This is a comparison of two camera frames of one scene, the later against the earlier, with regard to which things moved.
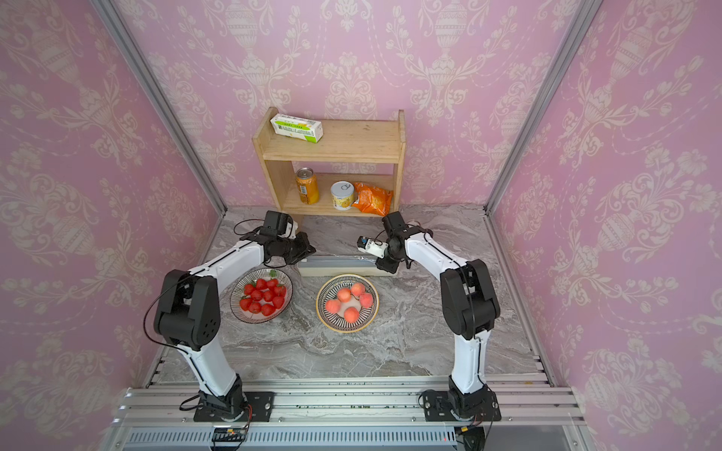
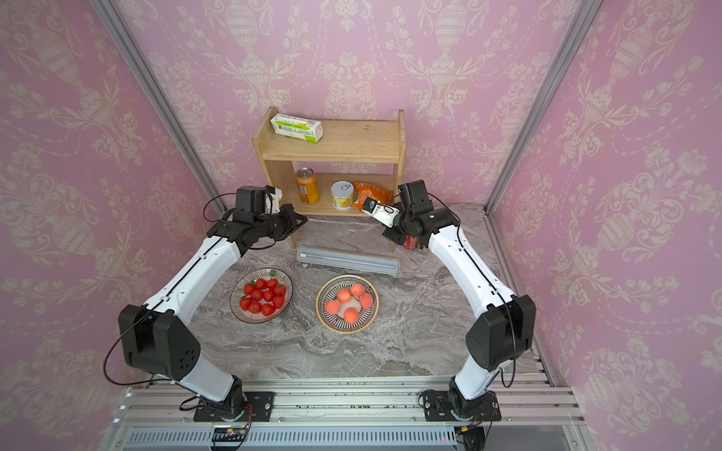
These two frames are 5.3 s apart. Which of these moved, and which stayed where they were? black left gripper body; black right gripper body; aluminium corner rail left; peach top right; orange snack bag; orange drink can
Moved: black left gripper body; black right gripper body
Stayed: aluminium corner rail left; orange snack bag; orange drink can; peach top right
